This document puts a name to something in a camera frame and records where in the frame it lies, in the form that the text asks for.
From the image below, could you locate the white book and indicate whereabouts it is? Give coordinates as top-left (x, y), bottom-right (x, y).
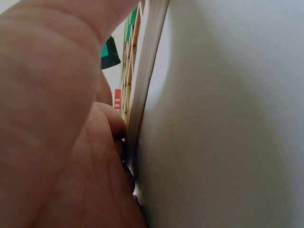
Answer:
top-left (124, 0), bottom-right (304, 228)

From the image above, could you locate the person's left hand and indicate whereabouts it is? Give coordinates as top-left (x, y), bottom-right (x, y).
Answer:
top-left (0, 0), bottom-right (148, 228)

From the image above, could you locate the wooden lattice rack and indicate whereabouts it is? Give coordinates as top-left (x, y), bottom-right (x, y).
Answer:
top-left (120, 0), bottom-right (146, 121)

